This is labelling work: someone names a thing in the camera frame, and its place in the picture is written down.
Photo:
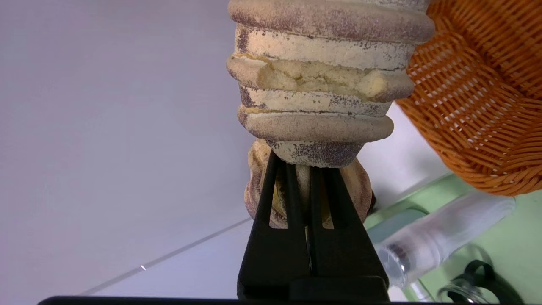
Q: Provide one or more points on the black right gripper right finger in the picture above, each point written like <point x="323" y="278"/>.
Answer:
<point x="343" y="250"/>

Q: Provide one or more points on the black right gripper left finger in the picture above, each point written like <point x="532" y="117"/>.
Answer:
<point x="271" y="254"/>

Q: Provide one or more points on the glass jar with black holder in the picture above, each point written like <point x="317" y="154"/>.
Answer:
<point x="504" y="292"/>

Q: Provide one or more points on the twisted brown striped bread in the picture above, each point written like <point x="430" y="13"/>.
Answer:
<point x="322" y="42"/>

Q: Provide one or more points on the orange wicker basket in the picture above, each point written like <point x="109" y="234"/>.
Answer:
<point x="487" y="106"/>

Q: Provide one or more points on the white clear-capped bottle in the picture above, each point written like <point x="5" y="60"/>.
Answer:
<point x="444" y="237"/>

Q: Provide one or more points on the light green plastic tray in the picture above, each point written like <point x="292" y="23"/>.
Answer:
<point x="516" y="237"/>

